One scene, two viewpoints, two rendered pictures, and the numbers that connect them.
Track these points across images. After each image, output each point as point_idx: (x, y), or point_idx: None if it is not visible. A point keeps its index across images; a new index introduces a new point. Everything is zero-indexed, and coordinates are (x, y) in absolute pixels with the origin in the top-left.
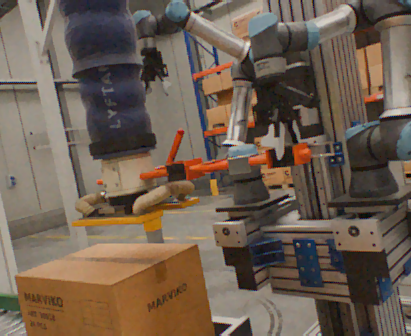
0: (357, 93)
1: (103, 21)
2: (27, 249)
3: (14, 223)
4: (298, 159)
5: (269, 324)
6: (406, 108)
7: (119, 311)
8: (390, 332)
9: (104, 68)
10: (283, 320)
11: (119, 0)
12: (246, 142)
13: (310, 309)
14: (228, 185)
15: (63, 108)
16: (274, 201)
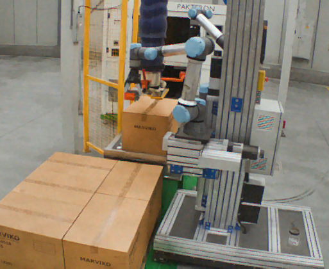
0: (248, 83)
1: (142, 21)
2: (310, 93)
3: (322, 73)
4: (125, 97)
5: (284, 198)
6: (181, 98)
7: (122, 120)
8: (219, 205)
9: (140, 37)
10: (292, 202)
11: (150, 13)
12: None
13: (312, 209)
14: None
15: None
16: None
